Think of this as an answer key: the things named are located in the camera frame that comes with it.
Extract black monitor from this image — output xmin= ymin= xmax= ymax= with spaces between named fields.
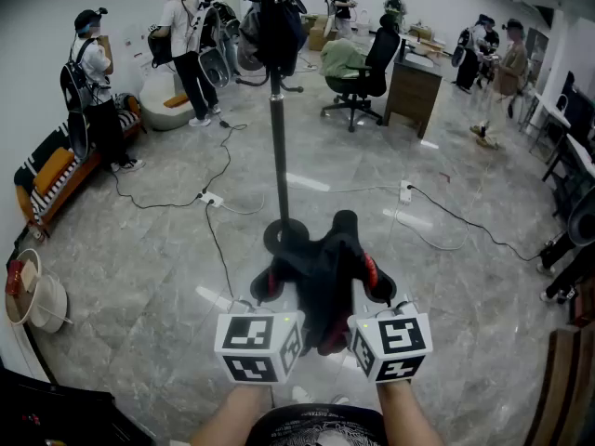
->
xmin=560 ymin=71 xmax=595 ymax=141

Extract black office chair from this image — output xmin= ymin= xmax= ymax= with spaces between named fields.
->
xmin=320 ymin=14 xmax=403 ymax=133

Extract red box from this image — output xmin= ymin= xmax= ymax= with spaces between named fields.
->
xmin=5 ymin=260 xmax=24 ymax=296

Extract white round pouf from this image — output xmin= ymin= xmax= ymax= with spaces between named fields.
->
xmin=139 ymin=70 xmax=197 ymax=132

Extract black backpack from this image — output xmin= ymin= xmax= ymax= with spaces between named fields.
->
xmin=147 ymin=24 xmax=175 ymax=69

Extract white table black legs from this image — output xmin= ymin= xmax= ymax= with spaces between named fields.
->
xmin=541 ymin=132 xmax=595 ymax=220

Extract black power cable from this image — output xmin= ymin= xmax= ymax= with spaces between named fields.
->
xmin=111 ymin=167 xmax=204 ymax=211
xmin=205 ymin=202 xmax=236 ymax=300
xmin=408 ymin=184 xmax=566 ymax=264
xmin=197 ymin=117 xmax=248 ymax=200

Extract brown cardboard box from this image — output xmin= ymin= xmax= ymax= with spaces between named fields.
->
xmin=307 ymin=14 xmax=339 ymax=53

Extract black and red garment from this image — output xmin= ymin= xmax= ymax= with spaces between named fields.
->
xmin=267 ymin=209 xmax=396 ymax=357

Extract black cabinet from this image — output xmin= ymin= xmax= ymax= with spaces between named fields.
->
xmin=0 ymin=367 xmax=157 ymax=446

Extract round beige rimmed basket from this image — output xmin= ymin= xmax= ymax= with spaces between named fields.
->
xmin=5 ymin=247 xmax=44 ymax=327

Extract orange striped sofa bench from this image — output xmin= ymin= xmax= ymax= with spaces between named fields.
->
xmin=13 ymin=93 xmax=141 ymax=226

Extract black coat rack stand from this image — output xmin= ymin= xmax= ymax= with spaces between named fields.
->
xmin=211 ymin=0 xmax=317 ymax=256

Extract large orange cushion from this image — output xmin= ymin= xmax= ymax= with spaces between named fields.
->
xmin=33 ymin=146 xmax=76 ymax=197

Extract person's black printed shirt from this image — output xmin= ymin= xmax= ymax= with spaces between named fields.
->
xmin=244 ymin=402 xmax=390 ymax=446

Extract white power cable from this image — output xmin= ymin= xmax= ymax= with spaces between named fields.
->
xmin=220 ymin=192 xmax=267 ymax=216
xmin=286 ymin=181 xmax=402 ymax=194
xmin=393 ymin=201 xmax=470 ymax=252

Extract person's left forearm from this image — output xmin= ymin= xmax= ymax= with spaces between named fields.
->
xmin=190 ymin=382 xmax=276 ymax=446

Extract green garment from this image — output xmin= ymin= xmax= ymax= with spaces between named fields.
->
xmin=320 ymin=38 xmax=369 ymax=93

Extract person's left white shoe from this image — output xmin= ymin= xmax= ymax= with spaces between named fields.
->
xmin=290 ymin=385 xmax=316 ymax=406

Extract beige box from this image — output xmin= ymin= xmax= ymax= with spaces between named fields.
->
xmin=19 ymin=258 xmax=39 ymax=293

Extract navy blue bag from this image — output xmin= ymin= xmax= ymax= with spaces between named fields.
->
xmin=278 ymin=0 xmax=309 ymax=64

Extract brown wooden furniture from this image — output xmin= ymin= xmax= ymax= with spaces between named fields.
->
xmin=523 ymin=325 xmax=595 ymax=446

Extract brown wooden desk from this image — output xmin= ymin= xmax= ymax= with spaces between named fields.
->
xmin=381 ymin=33 xmax=445 ymax=139

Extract person's right forearm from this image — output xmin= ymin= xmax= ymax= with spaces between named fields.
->
xmin=375 ymin=378 xmax=446 ymax=446

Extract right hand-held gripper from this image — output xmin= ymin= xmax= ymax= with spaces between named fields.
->
xmin=347 ymin=258 xmax=434 ymax=384

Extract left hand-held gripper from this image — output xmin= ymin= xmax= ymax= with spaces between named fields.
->
xmin=213 ymin=267 xmax=307 ymax=385

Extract black hanging garment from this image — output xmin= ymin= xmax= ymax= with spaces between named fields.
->
xmin=257 ymin=0 xmax=298 ymax=77

